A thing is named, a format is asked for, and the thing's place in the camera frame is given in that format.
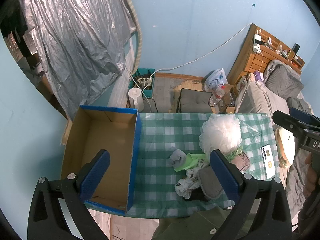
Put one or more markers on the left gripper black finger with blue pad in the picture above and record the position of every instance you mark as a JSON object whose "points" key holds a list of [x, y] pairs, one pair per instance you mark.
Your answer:
{"points": [[272, 219], [46, 219]]}

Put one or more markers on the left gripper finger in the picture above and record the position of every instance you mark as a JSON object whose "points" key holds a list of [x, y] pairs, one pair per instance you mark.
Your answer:
{"points": [[305, 117], [295, 126]]}

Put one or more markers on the grey plush slipper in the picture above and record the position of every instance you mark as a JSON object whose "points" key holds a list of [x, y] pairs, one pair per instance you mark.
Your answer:
{"points": [[209, 182]]}

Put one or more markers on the green knitted cloth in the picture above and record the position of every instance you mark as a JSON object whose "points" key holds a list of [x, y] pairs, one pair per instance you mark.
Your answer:
{"points": [[230, 156]]}

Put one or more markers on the black sock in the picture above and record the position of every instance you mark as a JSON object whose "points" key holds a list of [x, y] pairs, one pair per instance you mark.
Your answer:
{"points": [[197, 194]]}

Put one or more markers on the white mesh bath loofah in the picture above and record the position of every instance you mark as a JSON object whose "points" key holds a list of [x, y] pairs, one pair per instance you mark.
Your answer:
{"points": [[220, 132]]}

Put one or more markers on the white patterned knotted cloth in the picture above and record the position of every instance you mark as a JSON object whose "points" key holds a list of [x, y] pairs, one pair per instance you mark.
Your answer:
{"points": [[190, 182]]}

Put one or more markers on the light green cloth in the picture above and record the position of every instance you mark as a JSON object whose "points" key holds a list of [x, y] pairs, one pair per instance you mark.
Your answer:
{"points": [[192, 161]]}

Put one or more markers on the light grey sock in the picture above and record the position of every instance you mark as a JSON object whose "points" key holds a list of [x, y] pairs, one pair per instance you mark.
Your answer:
{"points": [[177, 159]]}

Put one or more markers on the person's right hand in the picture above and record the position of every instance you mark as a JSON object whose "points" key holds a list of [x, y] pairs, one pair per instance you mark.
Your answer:
{"points": [[310, 179]]}

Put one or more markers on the beige round cushion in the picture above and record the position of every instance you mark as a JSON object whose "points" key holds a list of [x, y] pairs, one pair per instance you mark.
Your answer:
{"points": [[286, 147]]}

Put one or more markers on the white smartphone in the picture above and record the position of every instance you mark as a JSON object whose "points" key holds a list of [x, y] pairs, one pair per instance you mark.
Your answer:
{"points": [[268, 161]]}

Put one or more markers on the grey pillow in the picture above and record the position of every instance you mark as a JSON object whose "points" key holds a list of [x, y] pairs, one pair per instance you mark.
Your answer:
{"points": [[282, 80]]}

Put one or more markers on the olive green trousers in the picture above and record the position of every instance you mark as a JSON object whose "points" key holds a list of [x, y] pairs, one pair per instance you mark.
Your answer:
{"points": [[200, 225]]}

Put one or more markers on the small cardboard box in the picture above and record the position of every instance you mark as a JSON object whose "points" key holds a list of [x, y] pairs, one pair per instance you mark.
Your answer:
{"points": [[227, 102]]}

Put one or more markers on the wooden bed headboard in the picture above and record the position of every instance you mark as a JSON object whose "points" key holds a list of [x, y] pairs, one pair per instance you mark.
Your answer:
{"points": [[258, 50]]}

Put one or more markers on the clear plastic bottle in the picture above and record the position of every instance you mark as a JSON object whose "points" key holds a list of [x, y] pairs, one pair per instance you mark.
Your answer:
{"points": [[217, 95]]}

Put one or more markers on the white plastic bag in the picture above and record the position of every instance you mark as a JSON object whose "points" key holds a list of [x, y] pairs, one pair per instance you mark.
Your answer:
{"points": [[215, 79]]}

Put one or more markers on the green checkered tablecloth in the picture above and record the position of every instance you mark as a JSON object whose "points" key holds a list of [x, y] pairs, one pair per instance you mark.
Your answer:
{"points": [[154, 193]]}

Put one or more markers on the blue-rimmed cardboard box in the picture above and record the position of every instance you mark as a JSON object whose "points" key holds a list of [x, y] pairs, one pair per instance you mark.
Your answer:
{"points": [[117, 130]]}

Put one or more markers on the grey cushioned stool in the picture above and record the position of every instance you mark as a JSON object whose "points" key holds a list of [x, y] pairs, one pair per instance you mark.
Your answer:
{"points": [[193, 101]]}

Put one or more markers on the white electric kettle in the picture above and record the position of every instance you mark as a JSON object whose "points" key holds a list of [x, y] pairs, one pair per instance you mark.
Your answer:
{"points": [[136, 99]]}

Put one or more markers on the teal storage box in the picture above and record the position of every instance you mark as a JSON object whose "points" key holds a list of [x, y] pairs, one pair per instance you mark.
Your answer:
{"points": [[143, 72]]}

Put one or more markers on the white power strip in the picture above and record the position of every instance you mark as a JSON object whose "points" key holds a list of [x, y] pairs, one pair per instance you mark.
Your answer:
{"points": [[144, 81]]}

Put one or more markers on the silver foil curtain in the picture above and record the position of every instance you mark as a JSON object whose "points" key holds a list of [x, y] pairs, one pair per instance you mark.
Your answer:
{"points": [[80, 44]]}

